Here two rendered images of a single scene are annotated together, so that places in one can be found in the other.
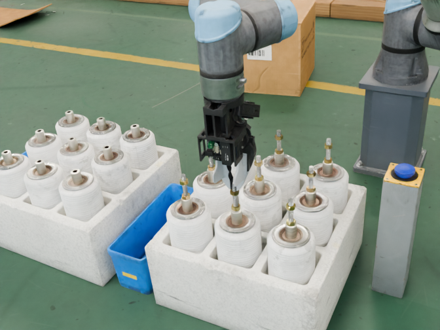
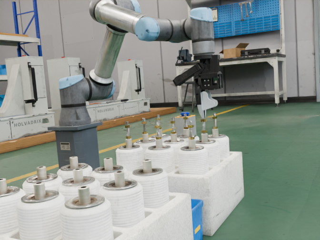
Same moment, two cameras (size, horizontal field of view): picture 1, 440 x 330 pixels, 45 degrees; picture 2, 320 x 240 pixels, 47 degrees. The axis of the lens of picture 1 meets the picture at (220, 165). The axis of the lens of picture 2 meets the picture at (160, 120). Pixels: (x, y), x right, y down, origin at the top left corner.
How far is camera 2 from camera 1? 169 cm
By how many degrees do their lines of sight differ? 89
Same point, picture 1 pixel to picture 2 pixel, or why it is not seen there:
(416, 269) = not seen: hidden behind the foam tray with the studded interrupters
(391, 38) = (78, 98)
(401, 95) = (92, 128)
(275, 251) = (226, 139)
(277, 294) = (236, 160)
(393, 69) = (85, 115)
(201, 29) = (210, 15)
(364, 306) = not seen: hidden behind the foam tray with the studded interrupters
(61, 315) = not seen: outside the picture
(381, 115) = (87, 145)
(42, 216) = (163, 213)
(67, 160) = (97, 184)
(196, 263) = (221, 167)
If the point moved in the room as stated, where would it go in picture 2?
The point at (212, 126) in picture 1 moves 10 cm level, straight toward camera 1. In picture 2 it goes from (211, 70) to (241, 68)
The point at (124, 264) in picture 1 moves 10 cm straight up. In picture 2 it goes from (196, 218) to (194, 183)
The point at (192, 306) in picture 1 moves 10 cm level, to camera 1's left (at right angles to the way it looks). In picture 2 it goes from (222, 212) to (229, 224)
